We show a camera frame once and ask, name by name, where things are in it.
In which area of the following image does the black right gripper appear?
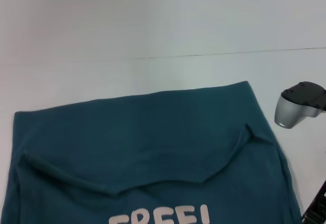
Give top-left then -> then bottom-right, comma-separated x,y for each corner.
300,180 -> 326,224

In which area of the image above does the dark teal blue shirt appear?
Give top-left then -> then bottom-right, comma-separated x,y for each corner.
0,80 -> 303,224

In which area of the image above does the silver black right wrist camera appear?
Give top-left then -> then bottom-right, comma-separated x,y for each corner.
274,81 -> 326,128

